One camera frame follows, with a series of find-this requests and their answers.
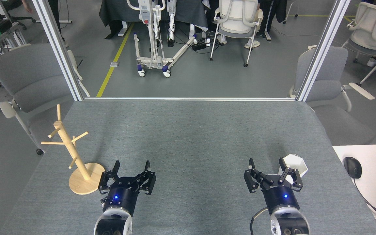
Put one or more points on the silver aluminium post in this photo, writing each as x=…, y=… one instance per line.
x=57, y=42
x=321, y=49

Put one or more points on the black power strip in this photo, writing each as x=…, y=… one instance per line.
x=199, y=45

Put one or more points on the wooden cup rack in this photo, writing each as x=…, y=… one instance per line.
x=86, y=182

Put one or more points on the silver aluminium rail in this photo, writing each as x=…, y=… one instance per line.
x=191, y=99

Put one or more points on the dark table cloth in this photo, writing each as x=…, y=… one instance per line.
x=122, y=9

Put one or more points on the black computer mouse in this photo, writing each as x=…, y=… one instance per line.
x=352, y=167

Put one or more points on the white stand on wheels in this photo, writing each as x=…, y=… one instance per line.
x=144, y=13

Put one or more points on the white office chair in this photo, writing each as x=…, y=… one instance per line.
x=238, y=26
x=372, y=29

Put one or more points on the grey padded chair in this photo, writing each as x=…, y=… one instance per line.
x=28, y=75
x=325, y=68

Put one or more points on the white hexagonal cup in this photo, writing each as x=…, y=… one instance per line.
x=297, y=163

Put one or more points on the metal floor outlet plate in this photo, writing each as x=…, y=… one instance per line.
x=115, y=64

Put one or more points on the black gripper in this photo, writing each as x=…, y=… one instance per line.
x=122, y=195
x=279, y=194

